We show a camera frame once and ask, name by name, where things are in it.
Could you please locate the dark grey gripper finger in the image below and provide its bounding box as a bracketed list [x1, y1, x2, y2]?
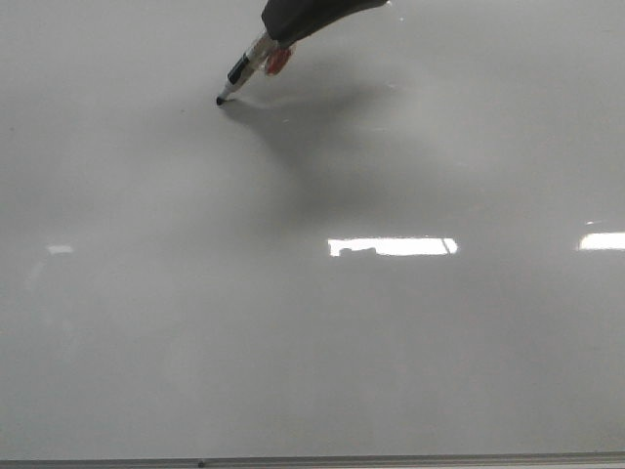
[261, 0, 386, 47]

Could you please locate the black whiteboard marker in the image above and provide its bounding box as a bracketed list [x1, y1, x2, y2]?
[216, 31, 276, 106]

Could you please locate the white glossy whiteboard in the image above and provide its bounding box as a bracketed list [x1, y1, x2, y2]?
[1, 1, 624, 459]

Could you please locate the grey aluminium whiteboard frame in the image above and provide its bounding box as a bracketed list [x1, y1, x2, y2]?
[1, 451, 624, 468]

